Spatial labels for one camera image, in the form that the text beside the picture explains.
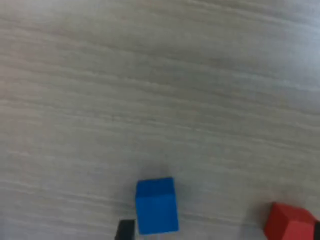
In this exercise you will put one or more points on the blue cube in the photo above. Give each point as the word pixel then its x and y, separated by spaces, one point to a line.
pixel 157 210

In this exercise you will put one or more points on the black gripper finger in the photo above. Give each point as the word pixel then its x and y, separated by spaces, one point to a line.
pixel 317 231
pixel 125 231

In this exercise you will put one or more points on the red cube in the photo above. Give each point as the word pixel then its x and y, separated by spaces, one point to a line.
pixel 287 225

